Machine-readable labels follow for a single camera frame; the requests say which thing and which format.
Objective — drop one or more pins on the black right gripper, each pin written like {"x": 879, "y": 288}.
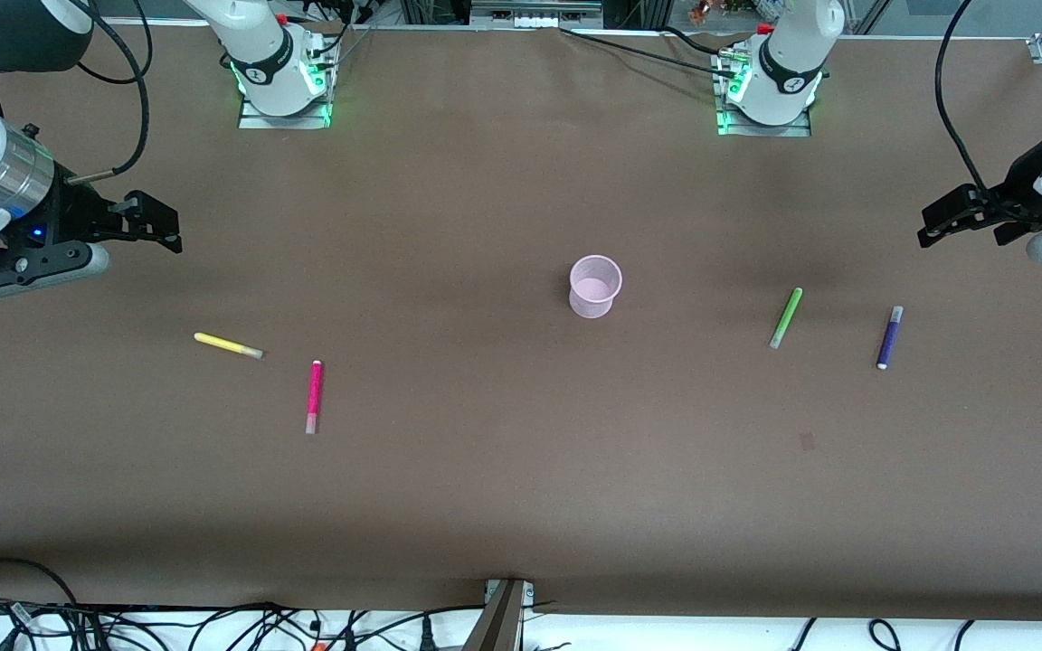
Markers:
{"x": 71, "y": 218}

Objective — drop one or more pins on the green marker pen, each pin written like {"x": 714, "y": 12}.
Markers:
{"x": 787, "y": 316}

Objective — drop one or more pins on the aluminium profile post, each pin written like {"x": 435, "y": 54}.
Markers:
{"x": 503, "y": 619}

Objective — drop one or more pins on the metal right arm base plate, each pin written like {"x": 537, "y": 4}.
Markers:
{"x": 254, "y": 122}

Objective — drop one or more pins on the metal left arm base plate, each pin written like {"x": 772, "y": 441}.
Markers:
{"x": 729, "y": 129}

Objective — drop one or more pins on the pink marker pen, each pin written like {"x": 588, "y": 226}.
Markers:
{"x": 315, "y": 393}

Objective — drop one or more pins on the purple marker pen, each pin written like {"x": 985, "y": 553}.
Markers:
{"x": 889, "y": 339}

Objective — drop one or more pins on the pink plastic cup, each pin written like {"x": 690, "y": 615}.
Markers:
{"x": 595, "y": 298}

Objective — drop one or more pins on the grey power strip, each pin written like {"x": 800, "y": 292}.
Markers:
{"x": 530, "y": 16}

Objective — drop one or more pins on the yellow marker pen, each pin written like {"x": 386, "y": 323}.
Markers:
{"x": 227, "y": 344}

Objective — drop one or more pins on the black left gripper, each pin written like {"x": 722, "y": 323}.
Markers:
{"x": 1015, "y": 196}

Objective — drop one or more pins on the brown table cover sheet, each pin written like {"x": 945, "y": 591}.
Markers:
{"x": 521, "y": 470}

